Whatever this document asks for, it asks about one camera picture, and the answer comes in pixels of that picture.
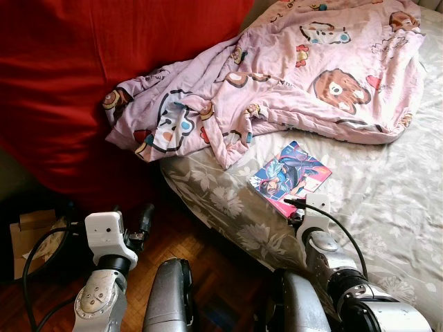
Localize colourful manga book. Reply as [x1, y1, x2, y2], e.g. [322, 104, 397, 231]
[247, 140, 333, 207]

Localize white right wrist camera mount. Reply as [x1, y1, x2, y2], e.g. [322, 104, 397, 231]
[298, 194, 333, 243]

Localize silver right robot leg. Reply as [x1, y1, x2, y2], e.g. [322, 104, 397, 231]
[266, 270, 333, 332]

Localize bed with grey floral sheet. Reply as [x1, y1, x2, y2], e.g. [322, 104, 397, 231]
[159, 0, 443, 332]

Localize red fabric cushion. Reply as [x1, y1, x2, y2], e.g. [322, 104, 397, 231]
[0, 0, 253, 208]

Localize pink cartoon bear blanket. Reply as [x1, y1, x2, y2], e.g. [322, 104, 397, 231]
[104, 0, 426, 170]

